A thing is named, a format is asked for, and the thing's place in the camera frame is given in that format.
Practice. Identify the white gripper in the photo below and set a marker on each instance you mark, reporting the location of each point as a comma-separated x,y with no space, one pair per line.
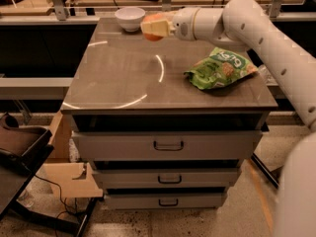
183,24

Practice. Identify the orange fruit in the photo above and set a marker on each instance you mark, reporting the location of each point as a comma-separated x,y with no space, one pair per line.
152,36

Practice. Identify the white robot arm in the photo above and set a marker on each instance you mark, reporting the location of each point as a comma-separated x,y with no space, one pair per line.
243,23

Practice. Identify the white ceramic bowl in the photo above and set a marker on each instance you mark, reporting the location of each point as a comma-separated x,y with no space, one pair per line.
129,18

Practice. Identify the green snack bag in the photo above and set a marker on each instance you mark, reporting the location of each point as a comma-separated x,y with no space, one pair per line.
220,69

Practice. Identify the grey drawer cabinet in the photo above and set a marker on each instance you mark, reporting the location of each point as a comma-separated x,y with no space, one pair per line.
126,83

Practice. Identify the clear plastic bottle left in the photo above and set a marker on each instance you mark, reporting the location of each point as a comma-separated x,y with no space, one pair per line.
264,72

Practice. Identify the top grey drawer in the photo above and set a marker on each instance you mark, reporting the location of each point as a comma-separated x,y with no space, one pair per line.
166,146

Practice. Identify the grey drawer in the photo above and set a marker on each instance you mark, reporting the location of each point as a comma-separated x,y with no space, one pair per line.
166,178
165,201
166,146

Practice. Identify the middle grey drawer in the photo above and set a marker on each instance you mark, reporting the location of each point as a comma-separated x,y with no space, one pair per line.
166,178

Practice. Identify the black metal stand leg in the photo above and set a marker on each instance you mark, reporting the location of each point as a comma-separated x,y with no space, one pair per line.
264,169

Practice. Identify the cardboard piece on floor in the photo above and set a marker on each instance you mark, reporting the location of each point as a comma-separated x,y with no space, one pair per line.
72,180

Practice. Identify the bottom grey drawer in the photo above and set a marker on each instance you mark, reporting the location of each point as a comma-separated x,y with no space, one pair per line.
165,201

